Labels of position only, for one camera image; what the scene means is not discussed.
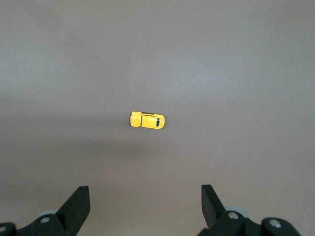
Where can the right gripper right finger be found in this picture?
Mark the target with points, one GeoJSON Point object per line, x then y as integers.
{"type": "Point", "coordinates": [216, 214]}

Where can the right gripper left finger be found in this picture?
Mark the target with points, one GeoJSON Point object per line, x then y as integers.
{"type": "Point", "coordinates": [71, 211]}

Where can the yellow beetle toy car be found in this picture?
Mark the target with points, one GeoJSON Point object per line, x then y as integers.
{"type": "Point", "coordinates": [147, 120]}

